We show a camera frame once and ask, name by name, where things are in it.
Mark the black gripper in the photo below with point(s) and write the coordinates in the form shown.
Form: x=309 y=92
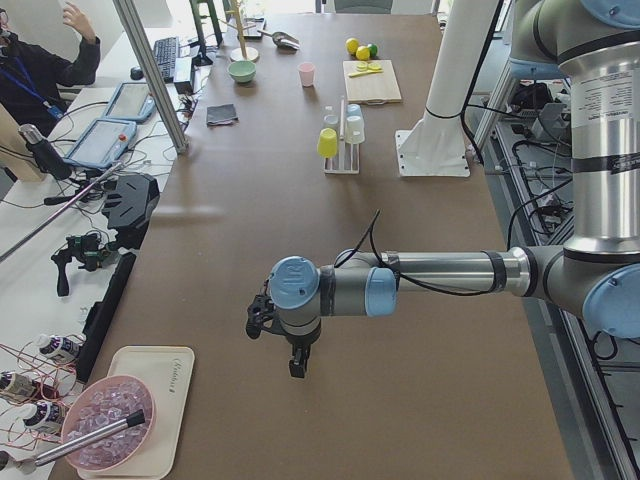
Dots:
x=300 y=343

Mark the pink plastic cup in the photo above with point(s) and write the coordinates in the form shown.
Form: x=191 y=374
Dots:
x=306 y=71

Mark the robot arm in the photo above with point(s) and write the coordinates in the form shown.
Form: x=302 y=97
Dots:
x=594 y=275

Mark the yellow plastic cup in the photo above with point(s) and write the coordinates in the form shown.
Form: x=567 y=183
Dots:
x=327 y=144

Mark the white plastic cup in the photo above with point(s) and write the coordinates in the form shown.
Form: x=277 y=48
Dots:
x=354 y=130

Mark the grey plastic cup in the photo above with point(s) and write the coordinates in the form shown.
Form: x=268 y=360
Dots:
x=331 y=121

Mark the light blue plastic cup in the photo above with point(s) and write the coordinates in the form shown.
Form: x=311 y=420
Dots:
x=354 y=110

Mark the beige tray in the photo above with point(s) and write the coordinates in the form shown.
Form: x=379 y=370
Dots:
x=166 y=371

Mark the pink bowl with ice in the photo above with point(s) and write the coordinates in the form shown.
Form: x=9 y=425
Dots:
x=103 y=403

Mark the drink bottle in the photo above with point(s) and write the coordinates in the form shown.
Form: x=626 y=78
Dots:
x=18 y=387
x=44 y=417
x=59 y=349

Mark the grey folded cloth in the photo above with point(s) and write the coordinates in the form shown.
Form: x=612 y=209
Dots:
x=221 y=115

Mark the wooden cutting board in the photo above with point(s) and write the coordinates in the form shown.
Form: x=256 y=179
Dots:
x=372 y=89

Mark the blue teach pendant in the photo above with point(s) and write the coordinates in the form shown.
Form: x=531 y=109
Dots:
x=102 y=143
x=131 y=101

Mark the yellow plastic knife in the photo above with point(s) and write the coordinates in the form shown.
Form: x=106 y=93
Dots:
x=361 y=73

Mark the green bowl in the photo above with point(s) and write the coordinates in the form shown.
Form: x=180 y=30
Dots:
x=242 y=71

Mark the wooden mug tree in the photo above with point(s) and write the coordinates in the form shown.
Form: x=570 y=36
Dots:
x=243 y=52

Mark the yellow lemon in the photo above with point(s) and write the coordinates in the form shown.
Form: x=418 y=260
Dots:
x=363 y=53
x=351 y=45

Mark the green lime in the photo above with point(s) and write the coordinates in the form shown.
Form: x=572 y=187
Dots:
x=373 y=50

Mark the metal scoop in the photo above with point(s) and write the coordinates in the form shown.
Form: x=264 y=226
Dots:
x=282 y=40

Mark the black keyboard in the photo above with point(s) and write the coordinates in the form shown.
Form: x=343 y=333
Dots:
x=166 y=51

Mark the seated person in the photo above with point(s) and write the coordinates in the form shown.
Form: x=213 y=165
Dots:
x=31 y=76

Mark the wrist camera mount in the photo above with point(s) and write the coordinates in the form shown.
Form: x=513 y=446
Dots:
x=262 y=316

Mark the metal tongs handle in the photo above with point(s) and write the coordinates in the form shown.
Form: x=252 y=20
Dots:
x=132 y=420

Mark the white wire cup holder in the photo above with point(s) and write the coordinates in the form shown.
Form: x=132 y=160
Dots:
x=347 y=161

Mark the aluminium frame post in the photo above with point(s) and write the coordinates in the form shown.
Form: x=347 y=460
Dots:
x=138 y=39

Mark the white camera pole base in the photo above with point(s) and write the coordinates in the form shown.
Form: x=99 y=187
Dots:
x=434 y=147

